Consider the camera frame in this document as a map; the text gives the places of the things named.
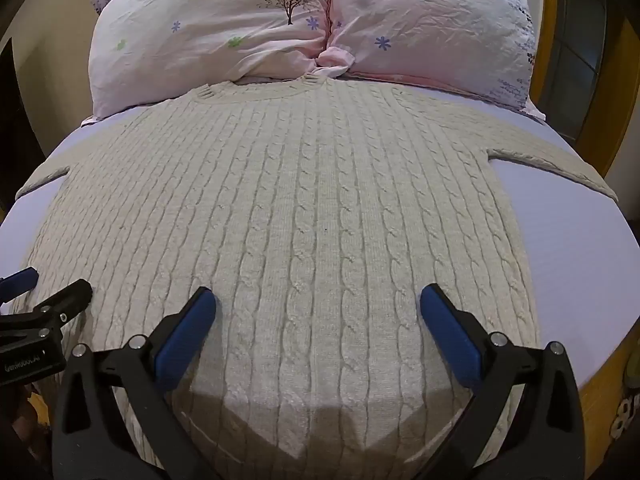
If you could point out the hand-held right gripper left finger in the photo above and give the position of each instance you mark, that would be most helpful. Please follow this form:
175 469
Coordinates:
186 332

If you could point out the pink floral tree-print pillow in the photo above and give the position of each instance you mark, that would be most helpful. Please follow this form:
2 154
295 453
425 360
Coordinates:
200 30

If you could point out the yellow wooden bed frame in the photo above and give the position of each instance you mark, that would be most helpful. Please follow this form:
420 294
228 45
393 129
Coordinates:
607 410

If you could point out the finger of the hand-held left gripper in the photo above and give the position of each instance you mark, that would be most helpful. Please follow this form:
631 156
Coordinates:
19 280
70 297

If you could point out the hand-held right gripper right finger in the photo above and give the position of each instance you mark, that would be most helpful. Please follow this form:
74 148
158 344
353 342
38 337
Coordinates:
450 335

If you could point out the bed with lavender sheet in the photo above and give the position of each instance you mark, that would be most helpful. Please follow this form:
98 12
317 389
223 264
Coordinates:
560 240

